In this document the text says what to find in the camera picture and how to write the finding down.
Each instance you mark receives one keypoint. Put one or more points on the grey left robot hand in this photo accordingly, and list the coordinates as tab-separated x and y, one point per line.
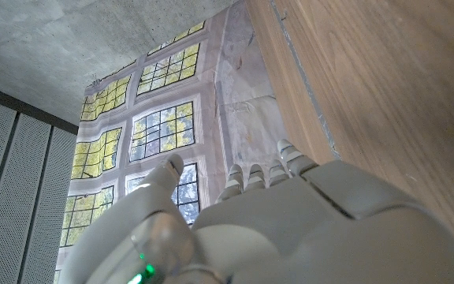
309	236

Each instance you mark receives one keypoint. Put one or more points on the grey tape outline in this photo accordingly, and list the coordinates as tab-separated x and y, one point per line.
307	84

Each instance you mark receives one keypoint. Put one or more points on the printed window backdrop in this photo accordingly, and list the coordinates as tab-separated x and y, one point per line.
164	130

